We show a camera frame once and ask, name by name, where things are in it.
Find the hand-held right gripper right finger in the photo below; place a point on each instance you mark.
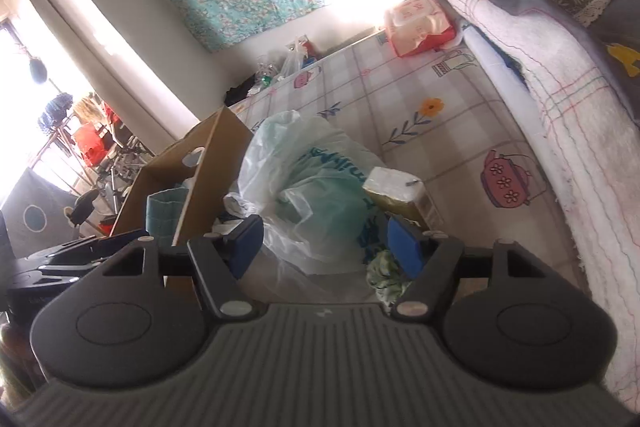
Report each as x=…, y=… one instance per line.
x=405, y=247

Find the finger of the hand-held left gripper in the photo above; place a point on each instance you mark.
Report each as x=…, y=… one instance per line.
x=120, y=243

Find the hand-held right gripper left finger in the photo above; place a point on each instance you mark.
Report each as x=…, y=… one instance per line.
x=247, y=244

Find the light blue towel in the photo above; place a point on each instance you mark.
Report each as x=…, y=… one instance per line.
x=167, y=214

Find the large white plastic bag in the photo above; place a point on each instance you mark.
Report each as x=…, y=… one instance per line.
x=310, y=187

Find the cardboard box with dark print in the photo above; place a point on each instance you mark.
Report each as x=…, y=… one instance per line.
x=220, y=157

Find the green patterned cloth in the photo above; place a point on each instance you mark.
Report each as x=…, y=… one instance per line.
x=385, y=277

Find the black stool seat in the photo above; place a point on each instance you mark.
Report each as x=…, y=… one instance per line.
x=84, y=207

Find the plaid bed sheet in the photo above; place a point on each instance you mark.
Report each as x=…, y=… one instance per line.
x=450, y=147

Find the black cloth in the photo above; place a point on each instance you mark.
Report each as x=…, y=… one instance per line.
x=240, y=89

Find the clear plastic bag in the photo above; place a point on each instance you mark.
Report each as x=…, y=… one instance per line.
x=294, y=59

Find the black hanging duster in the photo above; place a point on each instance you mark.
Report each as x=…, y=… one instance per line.
x=37, y=69

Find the white quilt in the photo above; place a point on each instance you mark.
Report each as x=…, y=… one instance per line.
x=565, y=97

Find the pink wet wipes pack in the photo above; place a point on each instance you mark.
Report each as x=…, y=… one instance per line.
x=420, y=24

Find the grey cushion with yellow print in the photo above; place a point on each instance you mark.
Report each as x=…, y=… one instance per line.
x=620, y=52

